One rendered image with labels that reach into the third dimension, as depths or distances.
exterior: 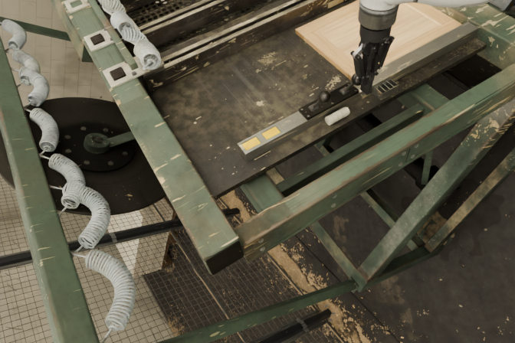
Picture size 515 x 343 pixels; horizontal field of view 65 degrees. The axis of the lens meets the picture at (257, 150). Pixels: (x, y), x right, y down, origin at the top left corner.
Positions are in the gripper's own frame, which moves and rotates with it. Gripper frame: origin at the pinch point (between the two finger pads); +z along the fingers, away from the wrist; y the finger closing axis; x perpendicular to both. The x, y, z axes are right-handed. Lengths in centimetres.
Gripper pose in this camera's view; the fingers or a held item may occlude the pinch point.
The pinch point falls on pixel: (366, 82)
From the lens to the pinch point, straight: 120.5
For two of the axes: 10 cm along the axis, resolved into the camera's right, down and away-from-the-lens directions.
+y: 8.5, -4.6, 2.5
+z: 1.0, 6.1, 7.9
